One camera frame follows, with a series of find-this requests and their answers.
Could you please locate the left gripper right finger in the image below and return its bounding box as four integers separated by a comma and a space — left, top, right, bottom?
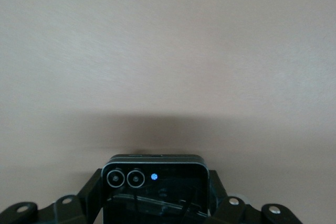
208, 170, 302, 224

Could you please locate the black flip phone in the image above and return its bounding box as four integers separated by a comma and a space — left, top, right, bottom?
101, 153, 211, 224

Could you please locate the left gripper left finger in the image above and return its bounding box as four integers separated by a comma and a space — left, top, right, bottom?
0, 167, 106, 224

